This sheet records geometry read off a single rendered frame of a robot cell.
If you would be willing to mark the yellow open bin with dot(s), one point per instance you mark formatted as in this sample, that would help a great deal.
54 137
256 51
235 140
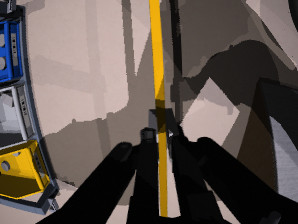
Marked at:
24 177

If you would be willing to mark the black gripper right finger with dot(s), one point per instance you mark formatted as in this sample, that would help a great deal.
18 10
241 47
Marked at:
248 198

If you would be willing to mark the grey open bin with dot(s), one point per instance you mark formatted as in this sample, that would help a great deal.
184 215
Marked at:
10 133

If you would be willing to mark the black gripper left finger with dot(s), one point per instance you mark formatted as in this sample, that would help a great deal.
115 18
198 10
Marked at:
95 200

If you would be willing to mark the yellow bar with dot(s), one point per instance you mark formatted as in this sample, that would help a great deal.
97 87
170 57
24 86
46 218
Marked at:
159 100

